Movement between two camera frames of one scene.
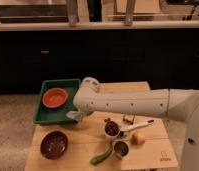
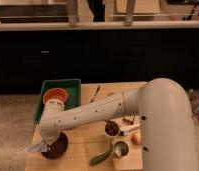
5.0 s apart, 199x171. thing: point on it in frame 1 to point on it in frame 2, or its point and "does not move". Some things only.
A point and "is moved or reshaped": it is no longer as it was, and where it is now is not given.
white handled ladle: x=125 y=131 does not move
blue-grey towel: x=76 y=115 is moved or reshaped
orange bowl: x=55 y=97 does not move
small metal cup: x=121 y=149 does not move
